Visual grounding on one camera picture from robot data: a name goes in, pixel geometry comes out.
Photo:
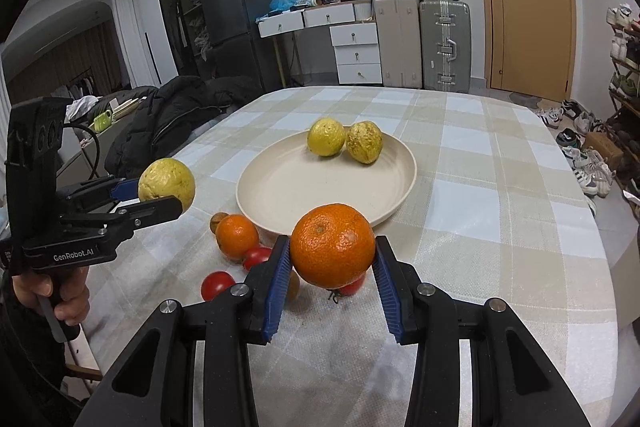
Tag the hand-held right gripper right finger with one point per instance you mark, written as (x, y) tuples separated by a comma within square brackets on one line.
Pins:
[(387, 297)]

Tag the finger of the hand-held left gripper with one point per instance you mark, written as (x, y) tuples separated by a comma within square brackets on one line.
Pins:
[(125, 191), (155, 209)]

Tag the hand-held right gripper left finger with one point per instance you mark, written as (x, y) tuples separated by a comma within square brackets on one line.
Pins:
[(277, 292)]

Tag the brown longan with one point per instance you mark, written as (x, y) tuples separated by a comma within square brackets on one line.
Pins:
[(293, 288), (217, 223)]

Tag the red cherry tomato with stem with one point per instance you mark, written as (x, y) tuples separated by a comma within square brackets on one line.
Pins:
[(352, 288)]

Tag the small orange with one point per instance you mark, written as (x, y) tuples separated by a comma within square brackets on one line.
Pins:
[(237, 237)]

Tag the large orange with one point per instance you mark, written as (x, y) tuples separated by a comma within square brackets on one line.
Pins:
[(332, 244)]

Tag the beige round plate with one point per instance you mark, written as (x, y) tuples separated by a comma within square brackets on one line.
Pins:
[(280, 187)]

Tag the person's left hand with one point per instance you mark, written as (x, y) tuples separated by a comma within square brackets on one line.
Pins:
[(75, 299)]

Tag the green mug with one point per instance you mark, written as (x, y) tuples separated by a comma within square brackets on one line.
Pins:
[(102, 122)]

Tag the black jacket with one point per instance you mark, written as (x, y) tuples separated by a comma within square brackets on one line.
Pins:
[(165, 117)]

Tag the brown curtain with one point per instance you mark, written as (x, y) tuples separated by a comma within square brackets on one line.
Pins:
[(60, 67)]

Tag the beige checked tablecloth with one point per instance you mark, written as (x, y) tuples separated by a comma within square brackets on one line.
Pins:
[(475, 207)]

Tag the wrinkled yellow passion fruit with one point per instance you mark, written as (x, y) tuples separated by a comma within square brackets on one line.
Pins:
[(365, 143)]

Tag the smooth yellow passion fruit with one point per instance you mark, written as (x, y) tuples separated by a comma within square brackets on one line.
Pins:
[(325, 138)]

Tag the dark grey refrigerator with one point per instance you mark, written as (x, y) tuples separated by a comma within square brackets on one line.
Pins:
[(235, 7)]

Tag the pile of sneakers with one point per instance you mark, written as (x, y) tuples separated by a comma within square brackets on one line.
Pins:
[(585, 162)]

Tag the white drawer cabinet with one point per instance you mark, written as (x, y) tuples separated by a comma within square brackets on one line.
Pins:
[(356, 57)]

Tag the blue plastic bag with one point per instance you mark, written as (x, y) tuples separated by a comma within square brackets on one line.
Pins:
[(287, 2)]

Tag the beige suitcase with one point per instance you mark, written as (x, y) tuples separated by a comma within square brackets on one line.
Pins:
[(397, 42)]

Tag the white drawer desk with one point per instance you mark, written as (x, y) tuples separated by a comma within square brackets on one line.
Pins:
[(320, 14)]

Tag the brown box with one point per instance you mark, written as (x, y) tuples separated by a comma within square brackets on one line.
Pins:
[(602, 149)]

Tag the grey suitcase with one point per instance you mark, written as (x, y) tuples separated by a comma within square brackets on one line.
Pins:
[(445, 42)]

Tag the wooden door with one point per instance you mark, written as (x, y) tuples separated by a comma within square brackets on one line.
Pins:
[(530, 32)]

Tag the shoe rack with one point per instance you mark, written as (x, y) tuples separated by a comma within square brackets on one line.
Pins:
[(625, 72)]

